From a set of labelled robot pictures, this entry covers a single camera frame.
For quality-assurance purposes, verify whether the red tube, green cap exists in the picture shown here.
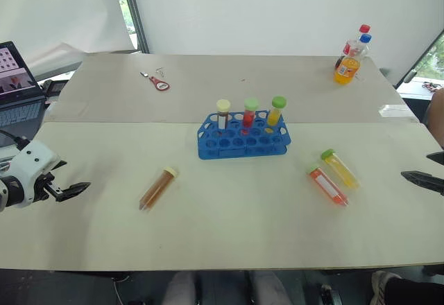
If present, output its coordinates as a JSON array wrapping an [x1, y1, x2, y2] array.
[[241, 97, 260, 136]]

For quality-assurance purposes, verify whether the white sneaker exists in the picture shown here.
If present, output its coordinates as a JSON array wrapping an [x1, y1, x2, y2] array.
[[370, 270, 403, 305]]

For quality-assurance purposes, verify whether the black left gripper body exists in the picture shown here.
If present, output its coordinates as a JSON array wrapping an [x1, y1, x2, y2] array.
[[32, 171, 72, 204]]

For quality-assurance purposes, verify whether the orange soda bottle, blue cap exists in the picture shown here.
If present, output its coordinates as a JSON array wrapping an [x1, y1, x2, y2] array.
[[333, 33, 373, 85]]

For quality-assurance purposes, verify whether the orange tube, white label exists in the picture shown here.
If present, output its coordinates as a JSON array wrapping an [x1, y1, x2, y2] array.
[[305, 164, 350, 209]]

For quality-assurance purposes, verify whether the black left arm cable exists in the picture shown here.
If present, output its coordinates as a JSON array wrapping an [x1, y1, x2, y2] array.
[[0, 129, 33, 150]]

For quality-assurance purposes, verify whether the red bottle opener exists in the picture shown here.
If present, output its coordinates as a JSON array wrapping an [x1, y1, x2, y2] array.
[[139, 71, 171, 92]]

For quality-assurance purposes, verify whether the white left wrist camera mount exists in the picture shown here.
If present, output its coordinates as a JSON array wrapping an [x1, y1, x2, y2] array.
[[7, 139, 63, 209]]

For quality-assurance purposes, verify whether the long yellow tube, green cap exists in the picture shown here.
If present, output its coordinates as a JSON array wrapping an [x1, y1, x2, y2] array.
[[320, 148, 360, 190]]

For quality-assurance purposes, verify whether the clear plastic strip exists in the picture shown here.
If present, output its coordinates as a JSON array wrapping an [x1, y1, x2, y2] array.
[[379, 103, 411, 118]]

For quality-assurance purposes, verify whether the white paper backdrop sheet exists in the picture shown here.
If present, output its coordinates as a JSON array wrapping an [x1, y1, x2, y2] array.
[[0, 0, 137, 79]]

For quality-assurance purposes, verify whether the cola bottle, red cap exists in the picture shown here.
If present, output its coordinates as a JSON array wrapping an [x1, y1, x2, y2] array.
[[334, 24, 372, 71]]

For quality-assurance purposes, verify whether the brown tube, cream cap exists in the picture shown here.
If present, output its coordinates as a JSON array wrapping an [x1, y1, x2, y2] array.
[[138, 166, 180, 212]]

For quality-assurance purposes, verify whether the short yellow tube, green cap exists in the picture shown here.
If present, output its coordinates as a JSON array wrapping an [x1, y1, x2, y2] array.
[[266, 95, 288, 127]]

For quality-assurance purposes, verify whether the dark window frame post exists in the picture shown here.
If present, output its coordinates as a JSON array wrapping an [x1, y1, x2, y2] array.
[[119, 0, 151, 55]]

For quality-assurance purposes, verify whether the grey rounded shape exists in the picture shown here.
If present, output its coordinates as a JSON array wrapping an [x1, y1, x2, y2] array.
[[161, 271, 198, 305]]

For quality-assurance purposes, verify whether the black trouser leg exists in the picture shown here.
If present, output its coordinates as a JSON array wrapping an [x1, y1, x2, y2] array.
[[384, 276, 444, 305]]

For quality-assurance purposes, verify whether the brown tube, white label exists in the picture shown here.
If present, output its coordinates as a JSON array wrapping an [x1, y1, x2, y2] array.
[[215, 98, 232, 131]]

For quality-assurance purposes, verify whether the small black device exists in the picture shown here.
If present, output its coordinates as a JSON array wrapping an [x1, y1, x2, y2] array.
[[40, 79, 69, 104]]

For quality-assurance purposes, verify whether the open laptop computer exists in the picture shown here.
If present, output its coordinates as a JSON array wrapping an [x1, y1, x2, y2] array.
[[0, 40, 48, 147]]

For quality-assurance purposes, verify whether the blue test tube rack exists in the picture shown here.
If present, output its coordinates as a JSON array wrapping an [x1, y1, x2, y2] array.
[[197, 110, 293, 161]]

